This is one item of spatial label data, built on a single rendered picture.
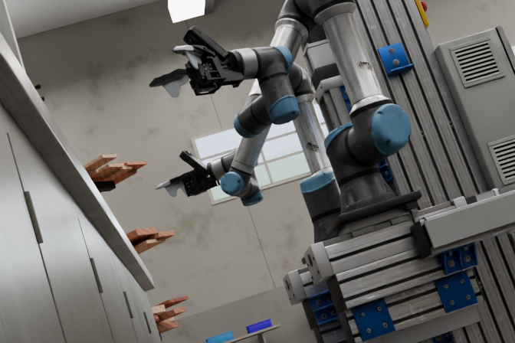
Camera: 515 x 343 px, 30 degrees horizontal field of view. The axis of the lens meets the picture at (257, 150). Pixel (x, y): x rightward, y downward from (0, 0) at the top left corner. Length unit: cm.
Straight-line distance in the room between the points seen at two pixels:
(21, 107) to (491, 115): 189
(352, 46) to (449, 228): 53
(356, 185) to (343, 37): 38
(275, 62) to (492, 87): 75
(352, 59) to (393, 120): 20
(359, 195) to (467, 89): 51
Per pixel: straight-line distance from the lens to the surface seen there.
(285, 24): 261
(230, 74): 227
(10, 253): 82
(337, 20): 252
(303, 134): 319
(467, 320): 264
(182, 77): 229
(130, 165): 569
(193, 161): 333
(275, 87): 232
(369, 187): 250
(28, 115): 114
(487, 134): 278
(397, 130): 243
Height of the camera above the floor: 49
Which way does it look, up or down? 13 degrees up
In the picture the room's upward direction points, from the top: 19 degrees counter-clockwise
